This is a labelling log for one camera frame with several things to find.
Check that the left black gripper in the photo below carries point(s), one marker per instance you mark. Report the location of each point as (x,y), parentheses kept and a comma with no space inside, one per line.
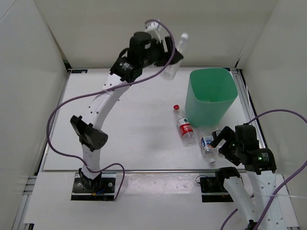
(159,46)

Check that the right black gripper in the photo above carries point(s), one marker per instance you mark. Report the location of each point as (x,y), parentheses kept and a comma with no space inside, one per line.
(225,134)

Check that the clear bottle white cap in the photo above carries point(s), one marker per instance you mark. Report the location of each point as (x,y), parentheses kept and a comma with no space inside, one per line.
(171,70)

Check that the clear bottle red label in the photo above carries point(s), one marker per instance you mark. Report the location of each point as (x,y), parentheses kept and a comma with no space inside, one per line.
(184,127)

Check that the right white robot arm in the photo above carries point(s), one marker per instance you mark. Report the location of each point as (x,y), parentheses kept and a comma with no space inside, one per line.
(251,182)

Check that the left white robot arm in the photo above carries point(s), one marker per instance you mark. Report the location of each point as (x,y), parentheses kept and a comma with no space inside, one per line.
(88,125)

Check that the green plastic bin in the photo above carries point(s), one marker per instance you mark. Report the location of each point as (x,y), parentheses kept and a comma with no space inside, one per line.
(210,94)

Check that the clear bottle black label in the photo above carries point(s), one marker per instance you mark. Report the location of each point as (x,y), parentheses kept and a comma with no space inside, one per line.
(216,130)

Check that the clear bottle blue orange label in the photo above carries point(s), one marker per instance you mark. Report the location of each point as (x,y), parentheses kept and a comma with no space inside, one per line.
(206,137)

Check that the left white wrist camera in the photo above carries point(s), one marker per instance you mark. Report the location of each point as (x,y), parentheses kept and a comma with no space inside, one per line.
(153,28)

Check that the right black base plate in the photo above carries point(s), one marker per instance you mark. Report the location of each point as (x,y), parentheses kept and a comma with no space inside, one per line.
(211,191)

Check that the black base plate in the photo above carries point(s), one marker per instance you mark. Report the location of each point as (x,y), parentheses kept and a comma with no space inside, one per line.
(211,191)
(105,192)

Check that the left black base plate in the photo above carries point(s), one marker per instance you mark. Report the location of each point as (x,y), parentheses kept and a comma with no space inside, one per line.
(105,192)

